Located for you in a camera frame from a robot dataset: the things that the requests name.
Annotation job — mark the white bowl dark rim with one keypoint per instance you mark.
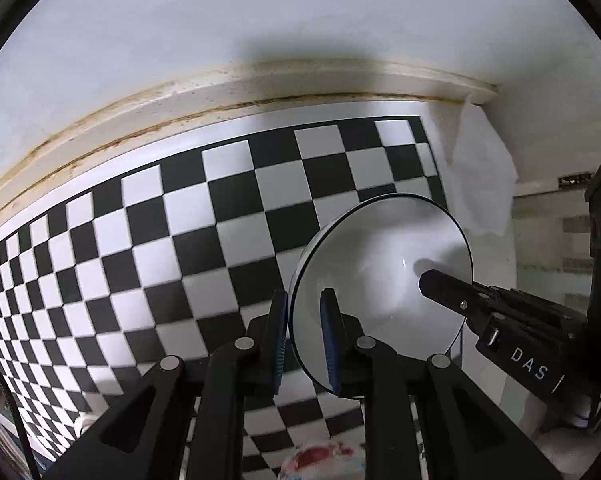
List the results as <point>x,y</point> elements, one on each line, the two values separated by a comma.
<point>380,260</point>

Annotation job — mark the red patterned cloth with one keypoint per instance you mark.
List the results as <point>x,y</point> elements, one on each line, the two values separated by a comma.
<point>320,460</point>

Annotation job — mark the black white checkered mat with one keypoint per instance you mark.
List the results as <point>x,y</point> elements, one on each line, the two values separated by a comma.
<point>180,235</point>

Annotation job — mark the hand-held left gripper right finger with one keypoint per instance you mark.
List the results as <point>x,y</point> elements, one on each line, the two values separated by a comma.
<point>330,345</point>

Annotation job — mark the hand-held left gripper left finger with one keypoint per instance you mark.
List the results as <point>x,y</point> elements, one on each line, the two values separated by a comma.
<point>279,345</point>

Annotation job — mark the white tissue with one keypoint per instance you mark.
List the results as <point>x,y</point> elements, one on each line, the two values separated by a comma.
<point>480,170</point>

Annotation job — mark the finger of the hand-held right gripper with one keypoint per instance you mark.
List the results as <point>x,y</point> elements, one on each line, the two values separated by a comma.
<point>448,291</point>

